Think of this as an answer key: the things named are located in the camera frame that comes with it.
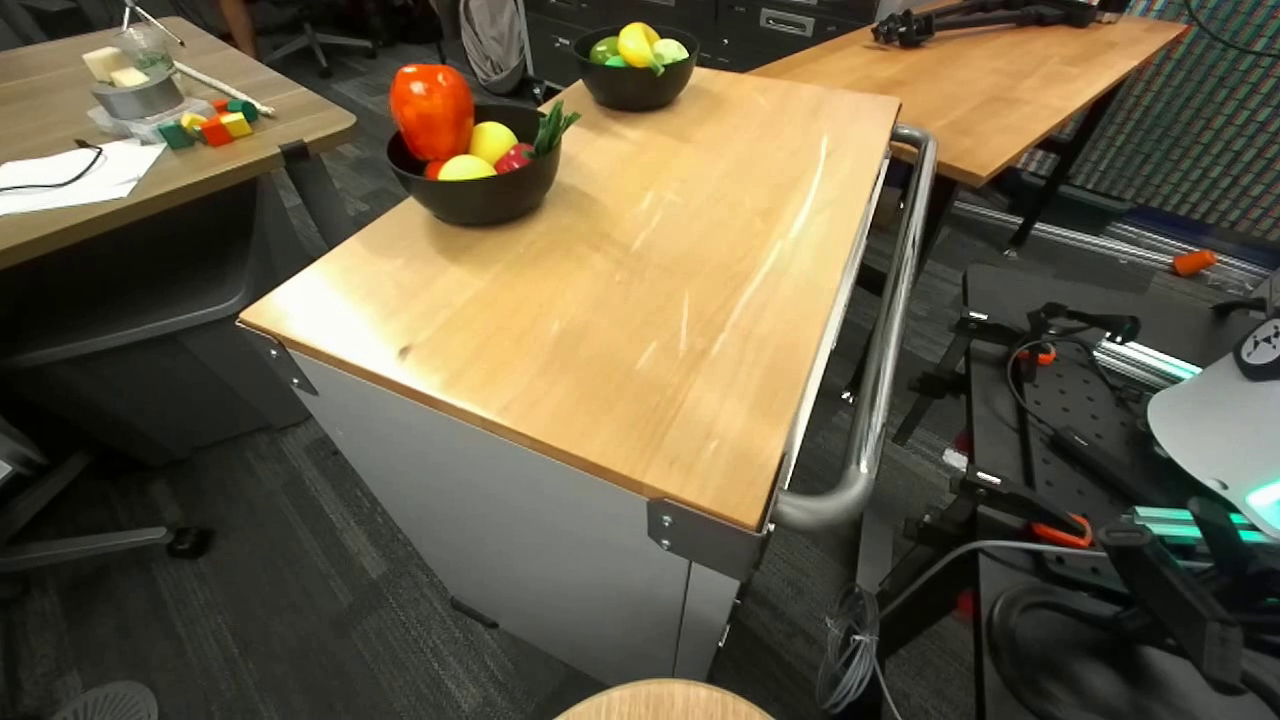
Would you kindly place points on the black plastic bowl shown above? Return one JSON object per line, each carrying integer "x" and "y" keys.
{"x": 639, "y": 91}
{"x": 482, "y": 203}

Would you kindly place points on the yellow lemon toy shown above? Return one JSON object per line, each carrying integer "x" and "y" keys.
{"x": 494, "y": 140}
{"x": 466, "y": 170}

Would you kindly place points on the orange bell pepper toy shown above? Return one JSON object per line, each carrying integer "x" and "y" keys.
{"x": 430, "y": 108}

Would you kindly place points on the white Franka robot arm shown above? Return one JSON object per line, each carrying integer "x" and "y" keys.
{"x": 1213, "y": 426}

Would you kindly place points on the white cart wooden top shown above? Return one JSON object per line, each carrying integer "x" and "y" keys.
{"x": 532, "y": 535}

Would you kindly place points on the green lime toy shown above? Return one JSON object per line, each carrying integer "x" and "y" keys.
{"x": 675, "y": 49}
{"x": 604, "y": 55}

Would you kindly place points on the yellow banana toy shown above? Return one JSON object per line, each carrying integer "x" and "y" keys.
{"x": 639, "y": 41}

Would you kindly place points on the round wooden stool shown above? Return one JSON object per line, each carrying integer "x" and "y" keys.
{"x": 667, "y": 703}

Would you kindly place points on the light wooden office desk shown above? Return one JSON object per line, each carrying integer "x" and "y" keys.
{"x": 266, "y": 127}

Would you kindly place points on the orange-brown wooden desk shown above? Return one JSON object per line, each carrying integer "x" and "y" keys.
{"x": 987, "y": 83}

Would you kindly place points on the dark office chair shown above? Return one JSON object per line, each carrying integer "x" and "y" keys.
{"x": 313, "y": 41}

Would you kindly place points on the colourful toy blocks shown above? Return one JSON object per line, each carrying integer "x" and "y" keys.
{"x": 213, "y": 127}

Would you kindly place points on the black folded tripod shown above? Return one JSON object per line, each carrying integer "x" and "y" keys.
{"x": 987, "y": 16}

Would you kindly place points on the aluminium extrusion bar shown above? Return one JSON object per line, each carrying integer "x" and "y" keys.
{"x": 1143, "y": 360}

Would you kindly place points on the white thin stick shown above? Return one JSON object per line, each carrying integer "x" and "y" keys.
{"x": 220, "y": 87}

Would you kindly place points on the small orange clamp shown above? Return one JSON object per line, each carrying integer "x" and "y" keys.
{"x": 1194, "y": 261}

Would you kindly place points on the clear plastic container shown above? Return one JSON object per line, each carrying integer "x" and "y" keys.
{"x": 133, "y": 83}

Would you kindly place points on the gray office chair base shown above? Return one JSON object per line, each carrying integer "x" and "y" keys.
{"x": 82, "y": 545}

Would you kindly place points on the striped acoustic panel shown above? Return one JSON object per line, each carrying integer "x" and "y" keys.
{"x": 1187, "y": 121}

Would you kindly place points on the white paper sheet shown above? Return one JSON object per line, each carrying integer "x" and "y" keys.
{"x": 66, "y": 181}

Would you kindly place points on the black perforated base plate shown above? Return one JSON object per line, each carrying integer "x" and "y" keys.
{"x": 1064, "y": 300}

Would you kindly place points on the gray metal floor rail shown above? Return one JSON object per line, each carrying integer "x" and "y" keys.
{"x": 1064, "y": 243}

